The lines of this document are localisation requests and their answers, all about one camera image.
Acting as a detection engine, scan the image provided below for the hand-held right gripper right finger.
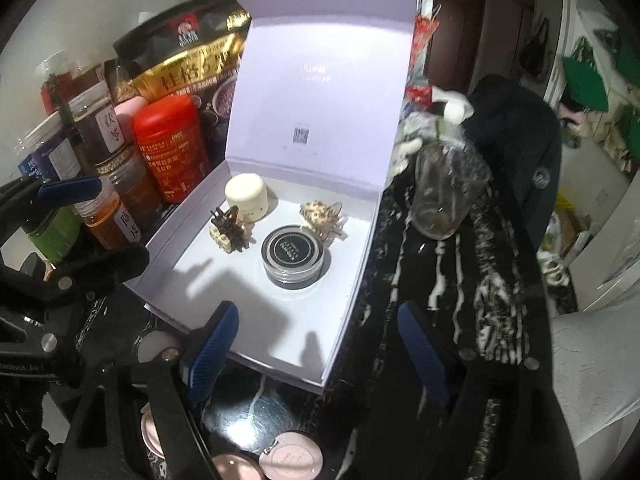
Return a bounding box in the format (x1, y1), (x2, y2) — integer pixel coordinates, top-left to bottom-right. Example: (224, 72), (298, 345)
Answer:
(398, 301), (586, 480)

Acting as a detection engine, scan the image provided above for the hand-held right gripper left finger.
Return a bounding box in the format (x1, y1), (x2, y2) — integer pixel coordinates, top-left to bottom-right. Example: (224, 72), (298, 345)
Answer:
(75, 301), (240, 480)

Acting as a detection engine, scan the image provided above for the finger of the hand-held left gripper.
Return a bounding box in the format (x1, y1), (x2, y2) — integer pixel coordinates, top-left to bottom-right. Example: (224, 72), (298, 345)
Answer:
(0, 176), (102, 231)
(20, 245), (151, 306)

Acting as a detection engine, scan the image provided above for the dark floral hair claw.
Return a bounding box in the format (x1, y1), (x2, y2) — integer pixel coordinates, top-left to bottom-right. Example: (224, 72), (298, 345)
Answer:
(209, 205), (256, 255)

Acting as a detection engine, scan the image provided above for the black lid clear jar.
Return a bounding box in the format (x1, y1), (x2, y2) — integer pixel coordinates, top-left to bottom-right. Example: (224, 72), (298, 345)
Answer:
(261, 225), (326, 291)

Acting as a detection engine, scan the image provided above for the cream white jar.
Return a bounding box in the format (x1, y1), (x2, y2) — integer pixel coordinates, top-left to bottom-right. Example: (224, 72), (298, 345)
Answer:
(225, 172), (271, 221)

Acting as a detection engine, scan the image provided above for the clear floral hair claw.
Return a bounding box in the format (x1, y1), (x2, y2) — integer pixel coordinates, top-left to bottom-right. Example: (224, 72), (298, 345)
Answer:
(299, 200), (348, 241)

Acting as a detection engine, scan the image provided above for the white gift box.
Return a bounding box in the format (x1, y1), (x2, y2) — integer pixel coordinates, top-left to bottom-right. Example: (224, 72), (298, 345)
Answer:
(124, 0), (423, 396)

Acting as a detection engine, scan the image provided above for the blue label jar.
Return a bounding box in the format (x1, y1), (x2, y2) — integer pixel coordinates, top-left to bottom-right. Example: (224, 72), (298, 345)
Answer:
(17, 125), (83, 186)

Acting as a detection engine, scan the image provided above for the orange contents jar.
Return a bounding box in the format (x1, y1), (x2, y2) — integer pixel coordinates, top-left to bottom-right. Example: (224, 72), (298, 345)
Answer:
(82, 192), (138, 251)

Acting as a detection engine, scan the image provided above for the green label jar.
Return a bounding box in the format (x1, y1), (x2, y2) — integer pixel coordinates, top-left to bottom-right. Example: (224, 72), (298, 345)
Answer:
(27, 205), (83, 266)

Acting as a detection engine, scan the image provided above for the brown contents jar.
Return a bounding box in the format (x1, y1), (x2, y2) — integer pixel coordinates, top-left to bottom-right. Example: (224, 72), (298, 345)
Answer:
(105, 152), (161, 226)

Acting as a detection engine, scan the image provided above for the white label dark jar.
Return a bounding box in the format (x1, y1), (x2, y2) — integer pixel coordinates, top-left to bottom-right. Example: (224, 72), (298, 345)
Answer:
(70, 95), (131, 171)

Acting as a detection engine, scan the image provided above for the pink bottle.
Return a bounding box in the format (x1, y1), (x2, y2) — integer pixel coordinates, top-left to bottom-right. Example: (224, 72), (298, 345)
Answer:
(114, 97), (151, 131)

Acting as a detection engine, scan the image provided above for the clear jar of red berries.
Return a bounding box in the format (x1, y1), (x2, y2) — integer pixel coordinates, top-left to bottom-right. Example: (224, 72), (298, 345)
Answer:
(39, 57), (76, 116)

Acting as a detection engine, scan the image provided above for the red tin can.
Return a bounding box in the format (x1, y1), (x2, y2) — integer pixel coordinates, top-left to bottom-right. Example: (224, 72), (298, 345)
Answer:
(132, 95), (211, 204)

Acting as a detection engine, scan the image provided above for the dark contents jar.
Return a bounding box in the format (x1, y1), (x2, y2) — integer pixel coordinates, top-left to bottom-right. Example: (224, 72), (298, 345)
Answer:
(75, 62), (118, 98)

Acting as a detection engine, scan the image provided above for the white round object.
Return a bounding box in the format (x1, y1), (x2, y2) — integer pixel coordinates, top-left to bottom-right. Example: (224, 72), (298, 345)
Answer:
(537, 255), (568, 286)

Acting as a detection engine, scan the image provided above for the clear glass cup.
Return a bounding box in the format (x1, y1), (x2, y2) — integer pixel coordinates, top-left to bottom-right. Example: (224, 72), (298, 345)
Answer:
(412, 142), (493, 241)

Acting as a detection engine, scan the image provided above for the white leaf pattern sheet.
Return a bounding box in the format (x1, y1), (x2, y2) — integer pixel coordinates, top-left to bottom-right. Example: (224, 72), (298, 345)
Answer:
(550, 305), (640, 448)

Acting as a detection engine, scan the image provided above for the black and gold oat bag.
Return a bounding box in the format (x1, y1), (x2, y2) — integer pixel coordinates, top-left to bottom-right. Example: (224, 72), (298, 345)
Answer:
(114, 0), (261, 176)

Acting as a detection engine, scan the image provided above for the cardboard box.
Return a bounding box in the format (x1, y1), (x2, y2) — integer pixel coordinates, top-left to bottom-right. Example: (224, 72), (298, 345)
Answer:
(557, 205), (591, 256)

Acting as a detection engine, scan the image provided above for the white plush toy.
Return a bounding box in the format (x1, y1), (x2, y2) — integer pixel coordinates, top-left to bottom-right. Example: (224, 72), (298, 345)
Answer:
(392, 127), (426, 176)

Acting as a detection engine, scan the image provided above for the dark jacket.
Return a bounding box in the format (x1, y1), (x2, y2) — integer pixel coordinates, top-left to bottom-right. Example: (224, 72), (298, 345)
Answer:
(467, 74), (563, 251)

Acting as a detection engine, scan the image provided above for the small red packet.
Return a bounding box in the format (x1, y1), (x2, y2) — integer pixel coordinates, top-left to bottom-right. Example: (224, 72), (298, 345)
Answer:
(405, 85), (436, 108)

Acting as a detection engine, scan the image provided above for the red patterned packet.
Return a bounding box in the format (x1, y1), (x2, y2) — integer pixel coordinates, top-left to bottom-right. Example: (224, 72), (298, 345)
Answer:
(411, 5), (443, 86)

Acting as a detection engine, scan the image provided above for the large green tote bag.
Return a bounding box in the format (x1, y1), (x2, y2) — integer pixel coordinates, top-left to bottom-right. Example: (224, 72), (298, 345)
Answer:
(562, 40), (611, 113)

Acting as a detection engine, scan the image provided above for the brown door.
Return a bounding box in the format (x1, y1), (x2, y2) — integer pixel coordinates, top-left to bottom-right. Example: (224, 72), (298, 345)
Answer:
(425, 0), (486, 93)

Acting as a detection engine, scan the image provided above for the dark hanging bag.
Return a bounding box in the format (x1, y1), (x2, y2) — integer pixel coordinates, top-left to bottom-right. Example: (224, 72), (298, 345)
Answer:
(520, 15), (553, 81)

